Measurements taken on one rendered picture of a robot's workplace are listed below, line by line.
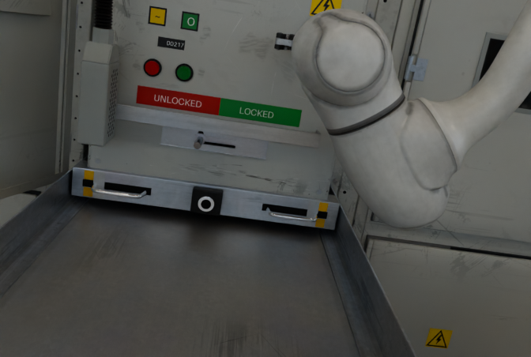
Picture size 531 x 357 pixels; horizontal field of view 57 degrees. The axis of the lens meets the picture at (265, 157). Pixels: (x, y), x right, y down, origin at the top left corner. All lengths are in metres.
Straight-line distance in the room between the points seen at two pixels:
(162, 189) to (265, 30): 0.37
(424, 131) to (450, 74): 0.58
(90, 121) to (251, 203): 0.35
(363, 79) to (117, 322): 0.44
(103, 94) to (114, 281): 0.31
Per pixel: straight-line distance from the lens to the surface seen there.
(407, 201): 0.59
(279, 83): 0.95
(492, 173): 1.25
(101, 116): 0.88
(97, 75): 0.87
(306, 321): 0.75
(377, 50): 0.51
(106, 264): 0.83
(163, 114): 0.93
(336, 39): 0.50
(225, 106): 0.95
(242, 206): 0.99
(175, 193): 0.99
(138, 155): 1.00
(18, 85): 1.09
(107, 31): 0.88
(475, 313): 1.40
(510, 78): 0.63
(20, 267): 0.82
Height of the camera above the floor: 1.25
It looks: 15 degrees down
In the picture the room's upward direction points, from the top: 9 degrees clockwise
